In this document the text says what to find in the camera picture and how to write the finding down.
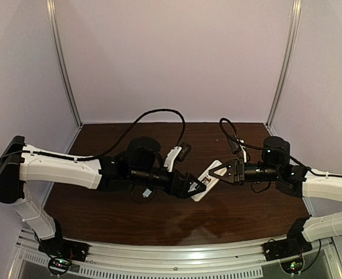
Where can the left aluminium frame post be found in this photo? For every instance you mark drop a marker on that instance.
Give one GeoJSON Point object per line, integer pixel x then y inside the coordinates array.
{"type": "Point", "coordinates": [61, 62]}

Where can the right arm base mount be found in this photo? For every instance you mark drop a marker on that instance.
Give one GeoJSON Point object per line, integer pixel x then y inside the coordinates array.
{"type": "Point", "coordinates": [289, 253]}

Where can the aluminium frame post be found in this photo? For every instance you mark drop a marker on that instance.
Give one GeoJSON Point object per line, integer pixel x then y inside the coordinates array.
{"type": "Point", "coordinates": [295, 17]}
{"type": "Point", "coordinates": [61, 62]}

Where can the right aluminium frame post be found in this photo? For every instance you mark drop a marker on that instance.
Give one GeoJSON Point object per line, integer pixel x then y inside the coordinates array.
{"type": "Point", "coordinates": [295, 17]}

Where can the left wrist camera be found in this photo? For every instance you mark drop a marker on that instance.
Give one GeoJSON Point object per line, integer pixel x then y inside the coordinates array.
{"type": "Point", "coordinates": [177, 154]}

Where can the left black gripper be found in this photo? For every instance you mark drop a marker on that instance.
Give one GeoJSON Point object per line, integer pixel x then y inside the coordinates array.
{"type": "Point", "coordinates": [177, 182]}

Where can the gold battery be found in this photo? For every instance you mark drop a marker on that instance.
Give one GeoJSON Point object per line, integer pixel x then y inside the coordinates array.
{"type": "Point", "coordinates": [200, 188]}

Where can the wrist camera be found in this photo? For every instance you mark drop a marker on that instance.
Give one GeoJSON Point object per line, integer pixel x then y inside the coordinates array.
{"type": "Point", "coordinates": [238, 150]}
{"type": "Point", "coordinates": [177, 154]}

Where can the white remote control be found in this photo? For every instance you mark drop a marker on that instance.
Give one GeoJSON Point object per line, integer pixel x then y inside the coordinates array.
{"type": "Point", "coordinates": [211, 184]}

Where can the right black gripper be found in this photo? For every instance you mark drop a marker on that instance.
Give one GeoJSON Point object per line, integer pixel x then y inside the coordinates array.
{"type": "Point", "coordinates": [239, 171]}

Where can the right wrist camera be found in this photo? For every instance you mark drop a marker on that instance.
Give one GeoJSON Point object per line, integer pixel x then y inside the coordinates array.
{"type": "Point", "coordinates": [238, 150]}

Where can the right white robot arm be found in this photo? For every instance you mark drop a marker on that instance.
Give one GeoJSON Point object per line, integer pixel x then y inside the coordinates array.
{"type": "Point", "coordinates": [293, 179]}

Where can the front aluminium rail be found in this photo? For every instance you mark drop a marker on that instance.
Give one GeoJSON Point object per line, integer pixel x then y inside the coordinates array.
{"type": "Point", "coordinates": [232, 260]}

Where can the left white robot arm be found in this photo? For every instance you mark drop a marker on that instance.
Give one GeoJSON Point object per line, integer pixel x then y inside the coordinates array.
{"type": "Point", "coordinates": [140, 164]}

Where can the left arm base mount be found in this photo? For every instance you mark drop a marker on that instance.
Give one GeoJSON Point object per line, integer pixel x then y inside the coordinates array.
{"type": "Point", "coordinates": [61, 255]}

